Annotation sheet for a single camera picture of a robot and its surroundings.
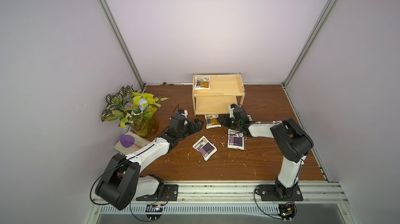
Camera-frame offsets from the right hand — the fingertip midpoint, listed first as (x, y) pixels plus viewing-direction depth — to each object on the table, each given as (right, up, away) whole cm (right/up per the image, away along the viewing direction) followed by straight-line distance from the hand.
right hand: (219, 117), depth 95 cm
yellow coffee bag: (-11, +21, -5) cm, 24 cm away
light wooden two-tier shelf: (+3, +18, -4) cm, 19 cm away
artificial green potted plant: (-53, +7, -9) cm, 54 cm away
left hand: (-11, -3, -10) cm, 15 cm away
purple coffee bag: (-8, -17, -8) cm, 20 cm away
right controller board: (+29, -40, -25) cm, 56 cm away
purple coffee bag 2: (+9, -13, -5) cm, 17 cm away
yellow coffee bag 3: (+21, -1, +6) cm, 22 cm away
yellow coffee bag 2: (-4, -3, +2) cm, 6 cm away
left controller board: (-33, -40, -24) cm, 57 cm away
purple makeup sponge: (-56, -14, -4) cm, 58 cm away
